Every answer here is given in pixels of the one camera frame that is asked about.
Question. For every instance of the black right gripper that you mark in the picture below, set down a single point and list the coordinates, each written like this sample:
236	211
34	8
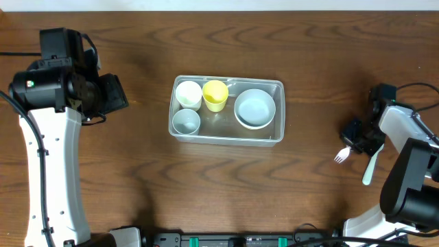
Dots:
368	148

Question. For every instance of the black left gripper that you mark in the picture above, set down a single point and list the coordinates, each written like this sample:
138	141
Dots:
120	99

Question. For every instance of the white plastic bowl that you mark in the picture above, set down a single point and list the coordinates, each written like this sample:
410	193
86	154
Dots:
254	122
254	102

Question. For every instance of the grey plastic cup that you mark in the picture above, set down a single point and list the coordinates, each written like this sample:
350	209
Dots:
186	121

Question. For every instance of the mint green plastic spoon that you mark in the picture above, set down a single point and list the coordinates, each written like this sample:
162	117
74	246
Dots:
368	174

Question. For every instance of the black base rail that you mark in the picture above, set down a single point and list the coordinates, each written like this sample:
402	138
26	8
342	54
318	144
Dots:
222	240

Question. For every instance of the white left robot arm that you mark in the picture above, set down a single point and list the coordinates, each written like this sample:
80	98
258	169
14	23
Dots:
54	100

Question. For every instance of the white plastic cup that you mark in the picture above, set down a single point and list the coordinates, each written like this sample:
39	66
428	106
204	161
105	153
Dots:
189	95

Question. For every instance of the yellow plastic cup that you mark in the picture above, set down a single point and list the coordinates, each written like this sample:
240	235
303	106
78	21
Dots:
215	94

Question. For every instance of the white plastic fork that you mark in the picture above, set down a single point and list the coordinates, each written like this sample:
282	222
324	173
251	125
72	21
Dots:
343	154

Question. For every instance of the clear plastic container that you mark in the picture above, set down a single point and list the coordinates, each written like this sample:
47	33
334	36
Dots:
223	128

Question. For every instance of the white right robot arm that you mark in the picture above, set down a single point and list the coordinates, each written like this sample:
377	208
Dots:
407	205

